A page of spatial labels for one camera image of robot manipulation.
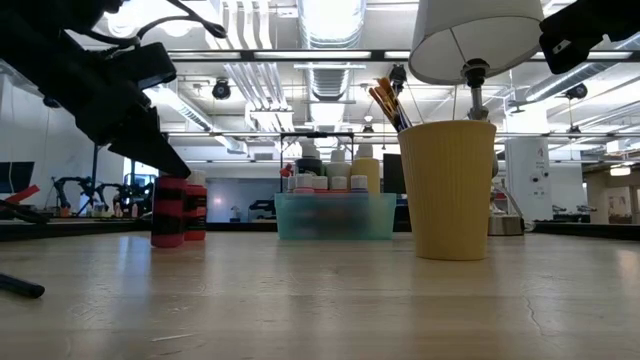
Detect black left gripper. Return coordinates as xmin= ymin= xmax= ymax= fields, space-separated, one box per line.
xmin=19 ymin=47 xmax=192 ymax=180

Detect small magenta paint bottle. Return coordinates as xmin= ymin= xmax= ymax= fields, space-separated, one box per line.
xmin=150 ymin=174 xmax=189 ymax=249

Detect small pink paint bottle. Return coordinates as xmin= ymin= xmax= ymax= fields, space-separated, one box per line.
xmin=293 ymin=173 xmax=316 ymax=195

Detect yellow ribbed cup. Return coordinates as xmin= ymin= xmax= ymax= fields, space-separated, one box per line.
xmin=398 ymin=118 xmax=499 ymax=262

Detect large golden yellow paint bottle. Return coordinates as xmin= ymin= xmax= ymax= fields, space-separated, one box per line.
xmin=351 ymin=143 xmax=381 ymax=195

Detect table lamp with white shade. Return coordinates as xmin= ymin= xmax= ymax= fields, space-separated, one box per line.
xmin=408 ymin=0 xmax=550 ymax=236

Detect red flat object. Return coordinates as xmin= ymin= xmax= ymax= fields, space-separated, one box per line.
xmin=4 ymin=184 xmax=41 ymax=205

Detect black monitor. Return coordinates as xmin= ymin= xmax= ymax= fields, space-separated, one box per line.
xmin=0 ymin=161 xmax=36 ymax=195

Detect white column with outlets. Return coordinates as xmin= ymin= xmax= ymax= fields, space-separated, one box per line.
xmin=504 ymin=137 xmax=554 ymax=221

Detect overhead light bar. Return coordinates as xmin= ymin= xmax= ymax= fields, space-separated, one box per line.
xmin=167 ymin=48 xmax=640 ymax=64

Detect black pen left edge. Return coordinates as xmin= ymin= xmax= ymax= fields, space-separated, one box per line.
xmin=0 ymin=272 xmax=46 ymax=300

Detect green plastic tray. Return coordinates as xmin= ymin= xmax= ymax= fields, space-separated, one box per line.
xmin=273 ymin=192 xmax=398 ymax=241

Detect black cabinet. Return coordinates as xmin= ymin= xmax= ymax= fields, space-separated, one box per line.
xmin=383 ymin=153 xmax=414 ymax=232

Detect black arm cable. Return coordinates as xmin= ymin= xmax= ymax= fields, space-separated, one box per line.
xmin=89 ymin=0 xmax=229 ymax=47

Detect background black frame stand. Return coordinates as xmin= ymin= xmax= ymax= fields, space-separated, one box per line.
xmin=87 ymin=130 xmax=356 ymax=221

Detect framed wall picture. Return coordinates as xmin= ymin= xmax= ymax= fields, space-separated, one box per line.
xmin=606 ymin=187 xmax=634 ymax=225

